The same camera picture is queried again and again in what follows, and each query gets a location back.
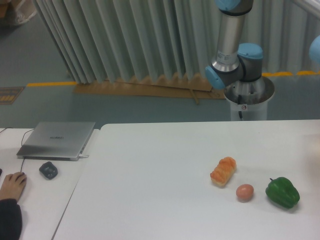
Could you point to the blue robot joint right edge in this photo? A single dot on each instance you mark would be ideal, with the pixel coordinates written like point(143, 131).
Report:
point(314, 50)

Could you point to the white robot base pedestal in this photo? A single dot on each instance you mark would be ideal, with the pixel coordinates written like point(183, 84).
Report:
point(248, 101)

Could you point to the green bell pepper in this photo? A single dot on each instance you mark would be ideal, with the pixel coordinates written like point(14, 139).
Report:
point(282, 192)

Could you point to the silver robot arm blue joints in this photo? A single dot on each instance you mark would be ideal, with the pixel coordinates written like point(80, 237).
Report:
point(234, 61)

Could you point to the silver closed laptop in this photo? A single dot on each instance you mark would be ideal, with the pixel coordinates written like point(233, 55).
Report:
point(57, 140)

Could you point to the brown egg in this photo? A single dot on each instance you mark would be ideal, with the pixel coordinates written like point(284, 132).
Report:
point(245, 192)

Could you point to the brown cardboard sheet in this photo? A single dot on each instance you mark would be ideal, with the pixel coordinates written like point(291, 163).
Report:
point(196, 89)

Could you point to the grey pleated curtain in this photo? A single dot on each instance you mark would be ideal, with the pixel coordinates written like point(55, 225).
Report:
point(124, 39)

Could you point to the black small controller device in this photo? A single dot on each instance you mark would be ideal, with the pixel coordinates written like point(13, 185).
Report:
point(48, 170)

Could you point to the dark sleeve forearm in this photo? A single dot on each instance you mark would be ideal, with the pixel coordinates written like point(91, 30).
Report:
point(11, 222)

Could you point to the orange bread loaf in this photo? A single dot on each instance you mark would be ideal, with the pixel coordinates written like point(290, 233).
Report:
point(223, 171)

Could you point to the person's hand on mouse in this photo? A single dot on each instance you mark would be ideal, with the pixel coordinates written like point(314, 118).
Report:
point(13, 186)

